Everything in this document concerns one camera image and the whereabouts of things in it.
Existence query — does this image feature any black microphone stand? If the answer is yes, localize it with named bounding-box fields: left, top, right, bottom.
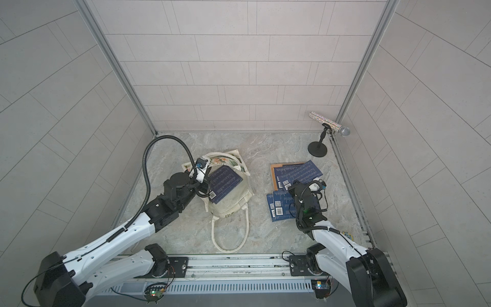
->
left=308, top=124, right=331, bottom=157

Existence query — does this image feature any brown black book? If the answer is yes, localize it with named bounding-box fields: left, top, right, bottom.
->
left=271, top=162, right=303, bottom=191

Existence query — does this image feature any small yellow toy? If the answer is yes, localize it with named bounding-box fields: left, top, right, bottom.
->
left=341, top=232, right=354, bottom=240

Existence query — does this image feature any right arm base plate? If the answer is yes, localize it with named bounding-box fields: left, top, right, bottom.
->
left=287, top=255, right=318, bottom=276

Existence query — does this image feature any stack of dark blue books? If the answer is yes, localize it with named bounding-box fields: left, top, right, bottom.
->
left=208, top=166, right=243, bottom=204

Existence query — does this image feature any white ventilation grille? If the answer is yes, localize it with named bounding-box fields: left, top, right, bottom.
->
left=110, top=279, right=313, bottom=295

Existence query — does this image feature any right circuit board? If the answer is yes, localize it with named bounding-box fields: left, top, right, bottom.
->
left=311, top=279, right=332, bottom=299

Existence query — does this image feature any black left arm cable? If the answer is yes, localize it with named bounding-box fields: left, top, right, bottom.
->
left=105, top=134, right=198, bottom=243

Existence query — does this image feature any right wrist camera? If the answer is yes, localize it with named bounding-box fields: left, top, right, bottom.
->
left=309, top=179, right=326, bottom=192

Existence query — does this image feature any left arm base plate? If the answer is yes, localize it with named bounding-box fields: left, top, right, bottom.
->
left=164, top=257, right=189, bottom=279

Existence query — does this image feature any glittery microphone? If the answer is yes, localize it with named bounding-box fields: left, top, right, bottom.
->
left=309, top=112, right=351, bottom=137

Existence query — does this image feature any left circuit board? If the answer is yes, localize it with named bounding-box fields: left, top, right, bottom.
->
left=143, top=282, right=169, bottom=304

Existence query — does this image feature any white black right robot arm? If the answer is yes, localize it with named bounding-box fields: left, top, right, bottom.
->
left=288, top=180, right=408, bottom=306

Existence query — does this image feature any circuit board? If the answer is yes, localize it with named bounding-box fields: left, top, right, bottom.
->
left=143, top=282, right=169, bottom=304
left=311, top=279, right=332, bottom=299

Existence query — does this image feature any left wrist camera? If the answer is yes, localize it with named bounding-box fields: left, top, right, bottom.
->
left=195, top=156, right=211, bottom=184

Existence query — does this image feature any floral canvas tote bag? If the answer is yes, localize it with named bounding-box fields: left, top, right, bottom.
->
left=196, top=149, right=254, bottom=254

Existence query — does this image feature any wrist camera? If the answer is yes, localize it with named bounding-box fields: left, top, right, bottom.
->
left=309, top=179, right=326, bottom=192
left=195, top=156, right=211, bottom=184

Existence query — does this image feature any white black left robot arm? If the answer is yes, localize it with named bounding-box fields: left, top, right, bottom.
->
left=31, top=171, right=208, bottom=306

